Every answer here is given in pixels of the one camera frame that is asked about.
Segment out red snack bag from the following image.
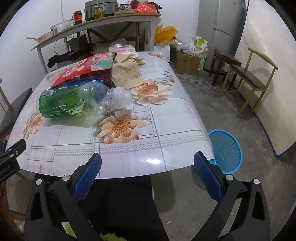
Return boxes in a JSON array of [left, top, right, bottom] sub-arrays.
[[50, 52, 117, 88]]

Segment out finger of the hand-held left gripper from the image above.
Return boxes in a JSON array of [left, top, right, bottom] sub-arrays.
[[5, 138, 27, 159]]

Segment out pink foam pad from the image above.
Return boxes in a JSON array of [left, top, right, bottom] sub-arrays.
[[109, 44, 137, 55]]

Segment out black cloth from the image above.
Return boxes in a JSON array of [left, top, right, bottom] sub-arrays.
[[47, 50, 93, 68]]

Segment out grey refrigerator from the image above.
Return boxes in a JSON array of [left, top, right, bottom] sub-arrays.
[[196, 0, 248, 71]]

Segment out person's black pants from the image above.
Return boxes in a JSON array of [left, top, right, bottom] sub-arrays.
[[77, 174, 170, 241]]

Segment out red plastic bag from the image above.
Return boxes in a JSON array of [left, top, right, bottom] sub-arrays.
[[134, 2, 160, 14]]

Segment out yellow plastic bag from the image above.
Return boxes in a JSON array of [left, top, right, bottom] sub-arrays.
[[154, 24, 178, 44]]

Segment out wooden chair with black seat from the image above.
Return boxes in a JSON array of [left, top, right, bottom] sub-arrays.
[[228, 47, 279, 118]]

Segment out grey rice cooker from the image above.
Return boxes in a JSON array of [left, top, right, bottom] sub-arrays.
[[84, 0, 118, 20]]

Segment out person's green fleece top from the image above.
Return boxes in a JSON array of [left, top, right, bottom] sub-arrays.
[[60, 220, 126, 241]]

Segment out white-legged side table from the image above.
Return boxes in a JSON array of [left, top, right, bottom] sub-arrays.
[[26, 12, 162, 69]]

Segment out brown paper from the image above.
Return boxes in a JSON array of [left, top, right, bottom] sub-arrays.
[[110, 53, 145, 89]]

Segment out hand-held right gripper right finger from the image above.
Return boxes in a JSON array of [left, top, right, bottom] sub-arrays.
[[193, 151, 271, 241]]

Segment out white sack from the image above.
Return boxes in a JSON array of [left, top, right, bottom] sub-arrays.
[[94, 38, 130, 55]]

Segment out glass bowl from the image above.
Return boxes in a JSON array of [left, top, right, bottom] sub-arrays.
[[51, 20, 73, 33]]

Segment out blue plastic basket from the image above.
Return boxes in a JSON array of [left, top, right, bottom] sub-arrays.
[[207, 129, 243, 175]]

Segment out dark wooden stool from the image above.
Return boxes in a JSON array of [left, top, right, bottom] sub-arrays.
[[208, 49, 242, 86]]

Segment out open cardboard box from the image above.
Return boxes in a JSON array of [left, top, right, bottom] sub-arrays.
[[172, 50, 201, 75]]

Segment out white plastic bag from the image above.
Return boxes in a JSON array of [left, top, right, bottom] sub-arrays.
[[176, 35, 208, 56]]

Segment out red sauce jar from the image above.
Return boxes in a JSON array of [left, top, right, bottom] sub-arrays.
[[73, 10, 83, 25]]

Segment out green label plastic bottle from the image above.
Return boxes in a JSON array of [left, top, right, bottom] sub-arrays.
[[38, 81, 133, 119]]

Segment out white low cabinet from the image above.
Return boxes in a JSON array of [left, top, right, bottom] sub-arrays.
[[158, 44, 176, 63]]

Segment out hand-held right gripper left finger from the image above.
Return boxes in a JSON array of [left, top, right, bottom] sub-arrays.
[[24, 152, 109, 241]]

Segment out brown cardboard box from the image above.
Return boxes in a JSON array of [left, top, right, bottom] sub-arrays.
[[67, 35, 89, 51]]

